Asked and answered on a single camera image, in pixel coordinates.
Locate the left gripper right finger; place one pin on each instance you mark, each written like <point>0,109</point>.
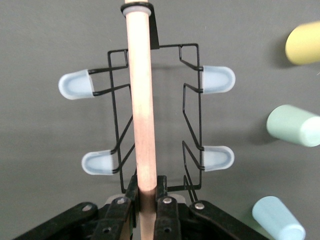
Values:
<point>212,220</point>

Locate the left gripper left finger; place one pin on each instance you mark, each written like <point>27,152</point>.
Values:
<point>75,220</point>

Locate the pale green plastic cup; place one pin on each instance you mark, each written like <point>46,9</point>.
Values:
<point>290,125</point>

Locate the yellow plastic cup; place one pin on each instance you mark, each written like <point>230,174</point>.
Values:
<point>305,45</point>

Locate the light blue plastic cup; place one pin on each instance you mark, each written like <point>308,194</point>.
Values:
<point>275,220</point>

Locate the dark grey table mat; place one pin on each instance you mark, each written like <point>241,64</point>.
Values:
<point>37,150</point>

